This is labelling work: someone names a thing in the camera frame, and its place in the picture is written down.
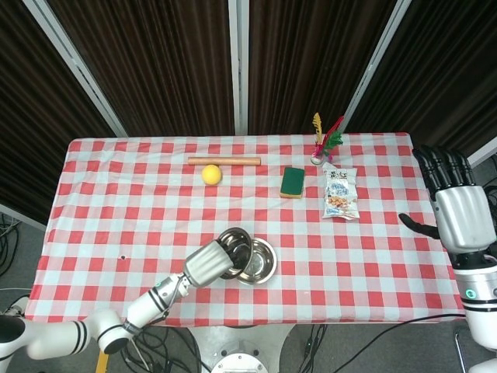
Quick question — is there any long black cable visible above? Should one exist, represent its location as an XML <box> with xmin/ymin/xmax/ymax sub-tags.
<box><xmin>333</xmin><ymin>313</ymin><xmax>467</xmax><ymax>373</ymax></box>

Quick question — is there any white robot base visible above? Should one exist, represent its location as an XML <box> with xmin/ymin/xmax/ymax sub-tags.
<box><xmin>210</xmin><ymin>340</ymin><xmax>269</xmax><ymax>373</ymax></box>

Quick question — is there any red white checkered tablecloth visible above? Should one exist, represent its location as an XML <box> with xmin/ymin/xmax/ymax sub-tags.
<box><xmin>30</xmin><ymin>131</ymin><xmax>467</xmax><ymax>328</ymax></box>

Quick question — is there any yellow ball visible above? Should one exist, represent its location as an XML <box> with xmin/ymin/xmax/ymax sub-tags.
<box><xmin>201</xmin><ymin>164</ymin><xmax>223</xmax><ymax>186</ymax></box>

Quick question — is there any white frame post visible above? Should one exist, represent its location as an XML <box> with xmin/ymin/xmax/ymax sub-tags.
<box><xmin>343</xmin><ymin>0</ymin><xmax>412</xmax><ymax>133</ymax></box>
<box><xmin>465</xmin><ymin>136</ymin><xmax>497</xmax><ymax>169</ymax></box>
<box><xmin>22</xmin><ymin>0</ymin><xmax>129</xmax><ymax>137</ymax></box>
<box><xmin>228</xmin><ymin>0</ymin><xmax>250</xmax><ymax>136</ymax></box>

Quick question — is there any colourful feather shuttlecock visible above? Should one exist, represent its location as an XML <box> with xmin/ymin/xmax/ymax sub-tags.
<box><xmin>310</xmin><ymin>112</ymin><xmax>345</xmax><ymax>166</ymax></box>

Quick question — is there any green yellow sponge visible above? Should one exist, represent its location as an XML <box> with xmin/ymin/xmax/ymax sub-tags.
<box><xmin>279</xmin><ymin>166</ymin><xmax>306</xmax><ymax>200</ymax></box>

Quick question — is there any dark brown curtain panel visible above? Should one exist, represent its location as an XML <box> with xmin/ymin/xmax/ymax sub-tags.
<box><xmin>349</xmin><ymin>0</ymin><xmax>497</xmax><ymax>156</ymax></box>
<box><xmin>0</xmin><ymin>0</ymin><xmax>117</xmax><ymax>225</ymax></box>
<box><xmin>48</xmin><ymin>0</ymin><xmax>236</xmax><ymax>137</ymax></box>
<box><xmin>248</xmin><ymin>0</ymin><xmax>399</xmax><ymax>135</ymax></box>

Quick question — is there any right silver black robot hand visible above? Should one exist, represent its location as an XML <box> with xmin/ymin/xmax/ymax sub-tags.
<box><xmin>398</xmin><ymin>145</ymin><xmax>497</xmax><ymax>256</ymax></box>

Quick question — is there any wooden rolling pin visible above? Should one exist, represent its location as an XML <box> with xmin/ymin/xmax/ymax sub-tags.
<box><xmin>187</xmin><ymin>156</ymin><xmax>262</xmax><ymax>167</ymax></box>

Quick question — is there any white snack bag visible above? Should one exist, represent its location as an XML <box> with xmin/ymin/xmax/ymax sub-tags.
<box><xmin>321</xmin><ymin>162</ymin><xmax>360</xmax><ymax>221</ymax></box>

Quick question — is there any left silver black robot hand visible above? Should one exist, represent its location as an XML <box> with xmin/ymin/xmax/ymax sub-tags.
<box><xmin>182</xmin><ymin>239</ymin><xmax>249</xmax><ymax>287</ymax></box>

